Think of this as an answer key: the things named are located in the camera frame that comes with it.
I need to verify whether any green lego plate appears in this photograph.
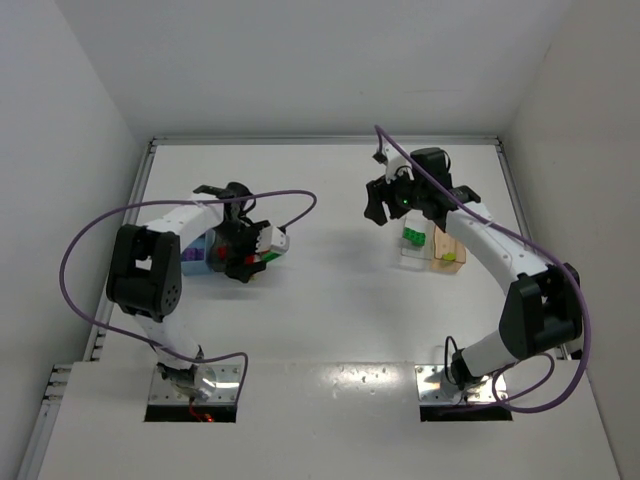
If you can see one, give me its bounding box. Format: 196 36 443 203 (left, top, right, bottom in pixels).
402 227 427 248

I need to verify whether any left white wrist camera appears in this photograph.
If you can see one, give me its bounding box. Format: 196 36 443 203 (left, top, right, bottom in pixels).
256 225 290 255

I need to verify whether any red green lego pile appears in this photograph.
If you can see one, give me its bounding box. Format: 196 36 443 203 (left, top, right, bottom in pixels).
261 250 284 263

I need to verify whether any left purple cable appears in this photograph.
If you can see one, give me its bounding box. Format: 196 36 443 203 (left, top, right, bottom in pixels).
58 189 319 401

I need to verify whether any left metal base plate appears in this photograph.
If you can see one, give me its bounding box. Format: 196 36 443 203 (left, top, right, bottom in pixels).
144 364 241 423

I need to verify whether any clear plastic container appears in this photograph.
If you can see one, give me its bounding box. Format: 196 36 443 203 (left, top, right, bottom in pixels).
398 212 434 271

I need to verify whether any light blue plastic container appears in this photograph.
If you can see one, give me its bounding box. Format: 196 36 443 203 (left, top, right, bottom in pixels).
181 236 210 276

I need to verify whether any purple round lego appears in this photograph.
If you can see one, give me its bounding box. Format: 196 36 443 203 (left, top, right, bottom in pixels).
181 247 205 262

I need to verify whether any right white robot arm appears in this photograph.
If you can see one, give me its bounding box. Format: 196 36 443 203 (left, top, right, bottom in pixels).
364 147 583 389

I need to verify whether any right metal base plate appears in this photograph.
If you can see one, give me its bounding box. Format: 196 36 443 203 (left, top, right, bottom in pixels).
415 364 512 423

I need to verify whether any orange translucent plastic container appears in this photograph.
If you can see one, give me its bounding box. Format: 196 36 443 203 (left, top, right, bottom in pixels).
430 226 467 275

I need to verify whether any smoky grey plastic container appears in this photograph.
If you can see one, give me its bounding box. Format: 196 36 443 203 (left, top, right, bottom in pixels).
206 230 228 273

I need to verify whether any metal base plate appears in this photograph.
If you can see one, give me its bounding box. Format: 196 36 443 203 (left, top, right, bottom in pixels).
144 364 241 423
415 364 512 423

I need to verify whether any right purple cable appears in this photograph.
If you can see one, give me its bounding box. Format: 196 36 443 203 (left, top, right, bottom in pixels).
373 124 594 414

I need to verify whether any purple cable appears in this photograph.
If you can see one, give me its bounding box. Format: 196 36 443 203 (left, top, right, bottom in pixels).
373 124 594 414
58 189 319 401

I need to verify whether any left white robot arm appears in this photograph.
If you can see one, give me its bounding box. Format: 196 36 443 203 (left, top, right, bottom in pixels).
106 182 273 400

